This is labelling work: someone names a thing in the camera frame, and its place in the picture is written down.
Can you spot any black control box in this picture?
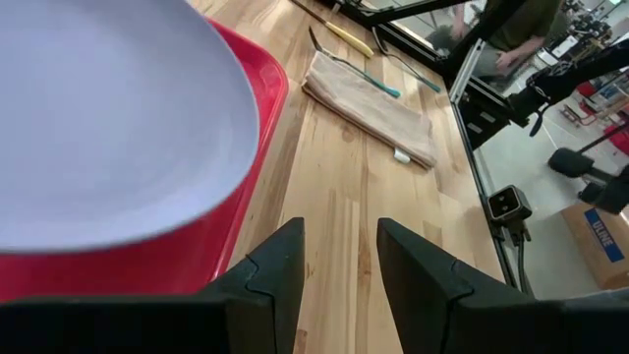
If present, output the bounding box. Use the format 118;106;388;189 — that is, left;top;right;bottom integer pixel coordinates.
456;78;515;151

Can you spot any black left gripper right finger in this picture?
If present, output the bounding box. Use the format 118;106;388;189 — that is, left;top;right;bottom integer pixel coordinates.
376;217;629;354

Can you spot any lavender plate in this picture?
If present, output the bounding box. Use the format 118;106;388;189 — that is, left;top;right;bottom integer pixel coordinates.
0;0;260;255

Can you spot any knife with yellow handle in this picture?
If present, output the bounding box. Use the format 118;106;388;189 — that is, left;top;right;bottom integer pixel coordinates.
289;0;375;59

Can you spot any spoon with teal handle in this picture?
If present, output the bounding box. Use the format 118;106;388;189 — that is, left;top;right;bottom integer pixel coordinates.
372;26;442;93

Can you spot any fork with teal handle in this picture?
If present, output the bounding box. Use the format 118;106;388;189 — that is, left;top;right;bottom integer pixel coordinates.
308;26;402;99

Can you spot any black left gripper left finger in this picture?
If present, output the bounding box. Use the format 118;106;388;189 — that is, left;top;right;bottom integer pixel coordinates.
0;217;306;354

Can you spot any cardboard box with blue label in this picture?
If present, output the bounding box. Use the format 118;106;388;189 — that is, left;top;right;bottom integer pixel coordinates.
559;202;629;291

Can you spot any black camera cable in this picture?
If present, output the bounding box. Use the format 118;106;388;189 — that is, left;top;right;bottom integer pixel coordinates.
510;225;535;296

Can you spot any beige napkin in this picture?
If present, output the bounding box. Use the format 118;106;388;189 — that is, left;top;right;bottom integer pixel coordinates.
301;50;438;171

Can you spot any black aluminium table frame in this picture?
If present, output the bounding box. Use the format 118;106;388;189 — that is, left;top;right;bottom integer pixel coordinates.
314;0;537;296

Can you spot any red plastic tray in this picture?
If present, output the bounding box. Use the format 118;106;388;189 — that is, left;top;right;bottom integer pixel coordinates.
0;19;290;304

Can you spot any person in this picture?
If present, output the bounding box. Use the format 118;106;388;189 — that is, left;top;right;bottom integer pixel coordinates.
427;0;564;80

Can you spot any black table-level camera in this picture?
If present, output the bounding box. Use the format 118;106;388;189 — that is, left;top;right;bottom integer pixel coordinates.
486;184;534;227

